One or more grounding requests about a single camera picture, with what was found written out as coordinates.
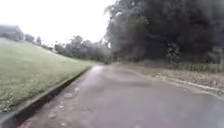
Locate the grey stone kerb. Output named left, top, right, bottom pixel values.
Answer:
left=0, top=66, right=92, bottom=128

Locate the wet grey asphalt path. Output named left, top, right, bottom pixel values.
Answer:
left=16, top=64, right=224, bottom=128

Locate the distant row of trees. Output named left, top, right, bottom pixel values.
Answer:
left=0, top=24, right=112, bottom=64

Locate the dense green wood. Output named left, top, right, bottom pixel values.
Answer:
left=103, top=0, right=224, bottom=66

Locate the leaf-strewn dirt verge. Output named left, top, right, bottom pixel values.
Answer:
left=116, top=61, right=224, bottom=98

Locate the green grass field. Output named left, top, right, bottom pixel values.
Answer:
left=0, top=37, right=98, bottom=114

